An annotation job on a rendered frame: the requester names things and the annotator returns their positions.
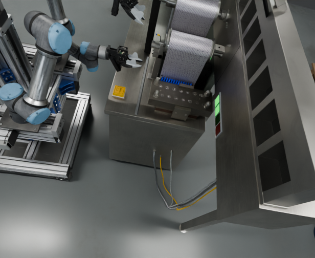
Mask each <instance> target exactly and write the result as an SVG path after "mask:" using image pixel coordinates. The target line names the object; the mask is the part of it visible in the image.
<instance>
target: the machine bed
mask: <svg viewBox="0 0 315 258"><path fill-rule="evenodd" d="M138 2H139V3H138V5H144V6H145V7H146V8H145V10H144V11H143V13H144V15H143V17H144V19H145V20H142V19H141V21H142V23H143V25H141V24H139V23H137V22H136V21H135V20H133V19H132V20H131V24H130V27H129V30H128V34H127V37H126V41H125V44H124V47H127V48H128V54H131V55H132V54H133V53H134V52H136V53H137V54H138V58H139V59H141V60H142V61H143V62H137V61H136V63H137V65H141V67H137V68H126V67H123V66H121V71H119V72H117V71H116V73H115V76H114V80H113V82H112V86H111V89H110V93H109V96H108V99H107V102H106V106H105V109H104V113H105V114H110V115H115V116H119V117H124V118H129V119H134V120H139V121H144V122H149V123H154V124H159V125H164V126H168V127H173V128H179V129H181V130H187V131H192V132H197V133H201V134H203V133H204V132H205V122H206V117H204V116H198V117H197V119H196V120H194V119H189V118H187V119H186V121H184V120H180V119H175V118H171V115H170V114H165V113H160V112H155V111H154V109H155V106H154V105H149V104H148V98H149V93H150V87H151V83H152V80H150V79H147V78H148V73H151V74H152V70H153V65H154V61H155V57H152V53H153V49H154V48H151V52H150V54H149V53H145V52H144V49H145V43H146V37H147V31H148V25H149V19H150V13H151V7H152V1H151V0H138ZM171 11H172V8H170V7H167V6H165V4H162V3H161V4H160V9H159V14H158V18H157V23H156V28H155V33H154V38H153V40H154V41H155V42H157V43H159V41H160V36H161V40H164V39H165V35H166V31H167V27H168V23H169V19H170V15H171ZM156 34H160V36H158V35H156ZM147 56H149V57H150V58H149V63H148V68H147V73H146V78H145V83H144V88H143V93H142V98H141V103H140V108H139V113H138V115H135V111H136V106H137V101H138V96H139V91H140V87H141V82H142V77H143V73H144V68H145V63H146V58H147ZM115 85H118V86H121V87H125V88H126V93H125V97H124V98H119V97H115V96H112V93H113V89H114V86H115Z"/></svg>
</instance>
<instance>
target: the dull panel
mask: <svg viewBox="0 0 315 258"><path fill-rule="evenodd" d="M206 38H208V39H213V38H214V31H213V25H212V26H210V29H209V31H208V34H207V36H206ZM209 64H211V73H210V75H209V77H208V79H207V80H206V82H205V84H204V86H203V88H202V89H201V90H203V91H207V90H211V88H212V87H213V85H214V55H212V58H211V60H210V62H209Z"/></svg>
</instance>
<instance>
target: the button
mask: <svg viewBox="0 0 315 258"><path fill-rule="evenodd" d="M124 93H125V87H121V86H118V85H115V88H114V91H113V95H115V96H119V97H124Z"/></svg>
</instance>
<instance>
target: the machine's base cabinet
mask: <svg viewBox="0 0 315 258"><path fill-rule="evenodd" d="M201 136H202V134H201V133H197V132H192V131H187V130H181V129H179V128H173V127H168V126H164V125H159V124H154V123H149V122H144V121H139V120H134V119H129V118H124V117H119V116H115V115H110V114H109V158H110V159H115V160H120V161H126V162H131V163H136V164H142V165H148V166H153V150H156V153H155V165H156V167H158V168H161V167H162V168H164V169H169V170H171V169H170V158H171V152H170V151H171V150H173V153H172V170H175V169H176V168H177V166H178V165H179V164H180V163H181V161H182V160H183V158H184V157H185V156H186V155H187V153H188V152H189V151H190V150H191V148H192V147H193V146H194V145H195V143H196V142H197V141H198V140H199V138H200V137H201ZM160 156H162V158H161V167H160ZM153 167H154V166H153Z"/></svg>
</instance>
